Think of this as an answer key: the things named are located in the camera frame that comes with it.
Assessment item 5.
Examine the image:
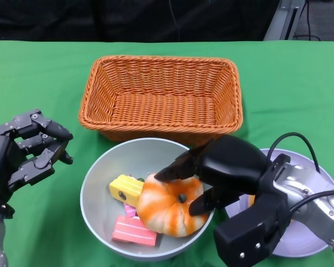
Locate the black floor cable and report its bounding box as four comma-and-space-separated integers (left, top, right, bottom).
293, 0, 322, 42

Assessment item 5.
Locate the grey round bowl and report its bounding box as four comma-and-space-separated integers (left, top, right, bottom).
80, 137, 215, 262

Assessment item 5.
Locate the salmon pink striped cake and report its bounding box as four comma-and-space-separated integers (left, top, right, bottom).
111, 215, 158, 248

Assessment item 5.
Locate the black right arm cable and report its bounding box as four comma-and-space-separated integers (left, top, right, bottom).
268, 132, 334, 220

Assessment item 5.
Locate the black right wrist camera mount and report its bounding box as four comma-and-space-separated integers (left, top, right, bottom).
213, 180, 292, 267

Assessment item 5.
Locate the black backdrop curtain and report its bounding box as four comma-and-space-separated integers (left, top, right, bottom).
0, 0, 282, 42

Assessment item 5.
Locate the green tablecloth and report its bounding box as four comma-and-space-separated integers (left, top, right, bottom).
0, 40, 334, 267

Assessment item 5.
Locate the orange white ring bread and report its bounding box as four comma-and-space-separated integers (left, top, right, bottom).
137, 172, 209, 238

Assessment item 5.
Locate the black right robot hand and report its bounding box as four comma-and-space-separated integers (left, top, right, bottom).
153, 135, 271, 217

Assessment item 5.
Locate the orange wicker basket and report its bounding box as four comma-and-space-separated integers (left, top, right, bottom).
78, 55, 244, 146

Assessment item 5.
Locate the yellow striped cake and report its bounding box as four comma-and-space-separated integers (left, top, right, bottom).
109, 174, 145, 206

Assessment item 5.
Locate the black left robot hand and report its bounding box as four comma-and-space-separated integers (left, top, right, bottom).
0, 108, 74, 220

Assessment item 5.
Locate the grey metal frame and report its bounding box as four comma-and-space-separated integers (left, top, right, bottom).
263, 0, 304, 42

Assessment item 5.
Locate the pale lavender round plate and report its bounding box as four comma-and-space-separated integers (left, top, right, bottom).
224, 148, 334, 257

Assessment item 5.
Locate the magenta pink cake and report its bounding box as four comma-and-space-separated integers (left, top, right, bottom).
123, 202, 137, 219

